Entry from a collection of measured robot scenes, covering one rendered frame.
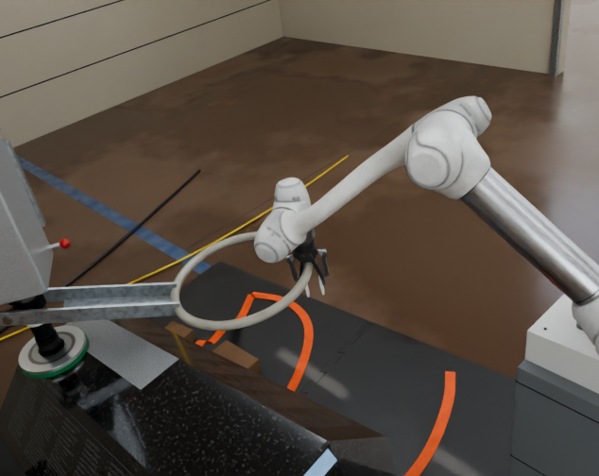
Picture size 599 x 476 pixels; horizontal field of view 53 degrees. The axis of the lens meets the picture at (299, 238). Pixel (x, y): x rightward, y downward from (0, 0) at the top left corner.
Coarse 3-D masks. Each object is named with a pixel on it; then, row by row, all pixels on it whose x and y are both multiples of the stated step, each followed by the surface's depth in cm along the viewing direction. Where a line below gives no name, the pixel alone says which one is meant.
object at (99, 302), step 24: (48, 288) 192; (72, 288) 194; (96, 288) 196; (120, 288) 198; (144, 288) 200; (168, 288) 203; (0, 312) 179; (24, 312) 181; (48, 312) 183; (72, 312) 185; (96, 312) 187; (120, 312) 190; (144, 312) 192; (168, 312) 194
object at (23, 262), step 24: (0, 144) 166; (0, 168) 161; (0, 192) 157; (24, 192) 177; (0, 216) 159; (24, 216) 170; (0, 240) 163; (24, 240) 165; (0, 264) 166; (24, 264) 168; (48, 264) 182; (0, 288) 170; (24, 288) 172
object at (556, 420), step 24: (528, 384) 173; (552, 384) 166; (576, 384) 164; (528, 408) 177; (552, 408) 170; (576, 408) 164; (528, 432) 182; (552, 432) 175; (576, 432) 168; (528, 456) 188; (552, 456) 180; (576, 456) 173
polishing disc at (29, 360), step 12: (60, 336) 201; (72, 336) 200; (84, 336) 199; (24, 348) 199; (36, 348) 198; (72, 348) 195; (24, 360) 194; (36, 360) 193; (48, 360) 192; (60, 360) 191; (72, 360) 192; (36, 372) 189; (48, 372) 189
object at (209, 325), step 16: (224, 240) 220; (240, 240) 220; (208, 256) 218; (304, 272) 193; (176, 288) 203; (288, 304) 185; (192, 320) 187; (208, 320) 185; (224, 320) 184; (240, 320) 182; (256, 320) 182
